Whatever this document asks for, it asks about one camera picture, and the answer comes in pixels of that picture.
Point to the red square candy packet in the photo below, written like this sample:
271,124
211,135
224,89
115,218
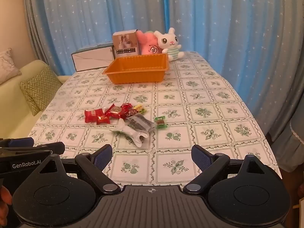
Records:
93,115

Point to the white snack packet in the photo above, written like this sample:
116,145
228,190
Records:
130,133

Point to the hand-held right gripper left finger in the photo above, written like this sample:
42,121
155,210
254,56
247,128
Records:
103,157

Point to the white bunny plush toy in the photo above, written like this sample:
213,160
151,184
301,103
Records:
169,44

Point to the floral checked tablecloth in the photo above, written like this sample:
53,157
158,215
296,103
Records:
190,104

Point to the pink plush toy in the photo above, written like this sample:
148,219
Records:
148,44

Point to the large red foil wrapper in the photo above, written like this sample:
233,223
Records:
115,111

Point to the yellow green candy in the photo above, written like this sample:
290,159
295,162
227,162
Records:
140,109

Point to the beige photo product box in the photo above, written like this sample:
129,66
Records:
124,44

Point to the small red candy packet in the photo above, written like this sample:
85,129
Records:
103,119

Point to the blue star curtain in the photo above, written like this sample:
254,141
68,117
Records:
237,28
95,11

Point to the white cardboard box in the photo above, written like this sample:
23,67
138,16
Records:
92,60

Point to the clear packet of dark snack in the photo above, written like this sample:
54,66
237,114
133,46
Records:
141,122

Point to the pale green sofa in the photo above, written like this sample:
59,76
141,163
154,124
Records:
14,118

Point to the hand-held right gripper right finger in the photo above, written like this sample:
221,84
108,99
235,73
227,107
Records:
200,157

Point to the beige embroidered pillow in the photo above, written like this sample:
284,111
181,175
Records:
7,64

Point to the green chevron pillow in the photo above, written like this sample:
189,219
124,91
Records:
33,104
41,83

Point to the orange plastic tray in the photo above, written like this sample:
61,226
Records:
135,70

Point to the red striped snack packet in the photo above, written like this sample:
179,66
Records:
133,112

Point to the person's left hand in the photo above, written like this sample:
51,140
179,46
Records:
4,198

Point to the green plush toy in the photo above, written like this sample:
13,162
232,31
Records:
149,31

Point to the crinkled red foil wrapper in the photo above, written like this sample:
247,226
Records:
127,106

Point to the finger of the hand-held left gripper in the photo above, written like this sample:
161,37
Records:
54,148
21,142

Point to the green candy wrapper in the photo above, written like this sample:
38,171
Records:
159,121

